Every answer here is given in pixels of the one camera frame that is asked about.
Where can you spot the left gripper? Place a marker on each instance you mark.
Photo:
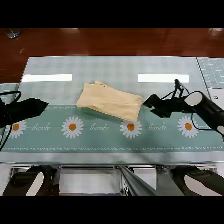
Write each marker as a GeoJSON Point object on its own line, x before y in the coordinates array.
{"type": "Point", "coordinates": [24, 108]}

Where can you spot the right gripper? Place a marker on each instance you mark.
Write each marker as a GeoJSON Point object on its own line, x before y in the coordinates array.
{"type": "Point", "coordinates": [164, 106]}

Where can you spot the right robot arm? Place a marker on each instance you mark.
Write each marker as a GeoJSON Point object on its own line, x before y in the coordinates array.
{"type": "Point", "coordinates": [207, 107]}

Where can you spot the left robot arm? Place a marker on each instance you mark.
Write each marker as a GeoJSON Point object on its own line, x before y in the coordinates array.
{"type": "Point", "coordinates": [19, 181]}

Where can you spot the beige garment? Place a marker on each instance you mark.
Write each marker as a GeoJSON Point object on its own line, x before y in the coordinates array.
{"type": "Point", "coordinates": [110, 101]}

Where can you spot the silver frame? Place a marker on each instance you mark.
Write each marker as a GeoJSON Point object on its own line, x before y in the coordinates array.
{"type": "Point", "coordinates": [136, 186]}

